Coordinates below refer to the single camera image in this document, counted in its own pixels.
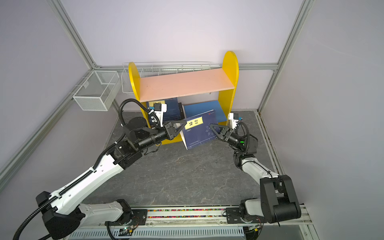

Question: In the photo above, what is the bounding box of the yellow wooden bookshelf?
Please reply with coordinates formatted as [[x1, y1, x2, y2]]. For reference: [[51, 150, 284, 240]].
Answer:
[[128, 50, 240, 145]]

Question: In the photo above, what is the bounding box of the white mesh basket box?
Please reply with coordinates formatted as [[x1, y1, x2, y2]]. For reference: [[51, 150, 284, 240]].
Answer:
[[73, 70, 121, 112]]

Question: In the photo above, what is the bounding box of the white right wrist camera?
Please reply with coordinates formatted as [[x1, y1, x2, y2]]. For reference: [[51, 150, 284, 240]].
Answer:
[[227, 113, 242, 130]]

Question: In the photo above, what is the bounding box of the dark blue book under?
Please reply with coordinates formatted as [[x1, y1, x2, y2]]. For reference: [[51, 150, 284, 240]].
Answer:
[[146, 98, 183, 121]]

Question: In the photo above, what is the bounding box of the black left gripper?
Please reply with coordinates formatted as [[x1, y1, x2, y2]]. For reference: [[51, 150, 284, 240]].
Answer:
[[137, 120, 187, 151]]

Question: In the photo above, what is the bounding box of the blue book yellow label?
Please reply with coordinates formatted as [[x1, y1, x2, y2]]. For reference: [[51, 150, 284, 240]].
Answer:
[[181, 110, 218, 150]]

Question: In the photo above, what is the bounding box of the white vented cable duct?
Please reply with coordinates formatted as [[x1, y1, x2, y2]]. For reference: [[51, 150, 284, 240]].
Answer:
[[67, 226, 245, 240]]

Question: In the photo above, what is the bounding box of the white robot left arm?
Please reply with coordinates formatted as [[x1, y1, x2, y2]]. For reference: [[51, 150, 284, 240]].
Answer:
[[13, 117, 187, 240]]

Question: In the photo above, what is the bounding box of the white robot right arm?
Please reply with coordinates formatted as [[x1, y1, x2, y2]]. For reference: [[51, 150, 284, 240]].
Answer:
[[210, 123, 302, 224]]

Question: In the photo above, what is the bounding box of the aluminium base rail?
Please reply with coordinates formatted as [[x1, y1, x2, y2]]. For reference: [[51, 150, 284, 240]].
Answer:
[[80, 200, 314, 228]]

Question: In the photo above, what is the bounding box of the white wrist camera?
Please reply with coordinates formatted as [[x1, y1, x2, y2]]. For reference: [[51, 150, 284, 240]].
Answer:
[[227, 113, 242, 130], [149, 103, 167, 127]]

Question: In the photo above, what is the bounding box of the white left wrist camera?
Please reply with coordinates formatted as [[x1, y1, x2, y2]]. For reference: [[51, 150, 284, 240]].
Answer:
[[149, 103, 167, 127]]

